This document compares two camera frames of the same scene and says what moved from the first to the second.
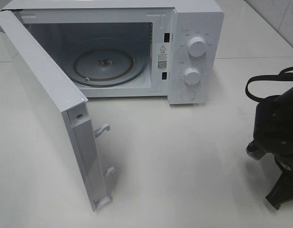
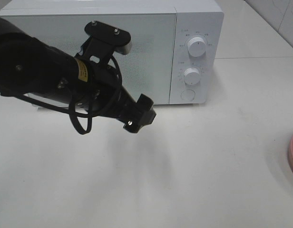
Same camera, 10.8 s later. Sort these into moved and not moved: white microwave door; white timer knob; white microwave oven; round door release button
Moved: white microwave door
Not moved: white microwave oven; round door release button; white timer knob
